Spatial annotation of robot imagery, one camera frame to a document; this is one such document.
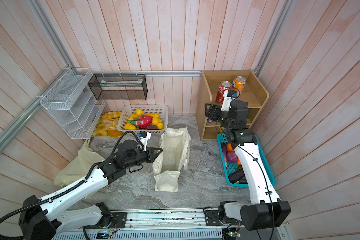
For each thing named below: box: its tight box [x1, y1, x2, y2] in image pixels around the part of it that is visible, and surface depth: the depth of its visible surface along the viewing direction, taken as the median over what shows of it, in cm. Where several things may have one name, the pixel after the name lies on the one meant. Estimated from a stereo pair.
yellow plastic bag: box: [53, 139, 105, 187], surface depth 87 cm
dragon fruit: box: [128, 115, 153, 128], surface depth 107 cm
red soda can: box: [216, 80, 232, 103], surface depth 78 cm
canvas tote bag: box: [152, 126, 191, 192], surface depth 82 cm
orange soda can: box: [232, 76, 247, 94], surface depth 80 cm
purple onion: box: [226, 150, 238, 163], surface depth 93 cm
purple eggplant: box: [228, 169, 245, 184], surface depth 86 cm
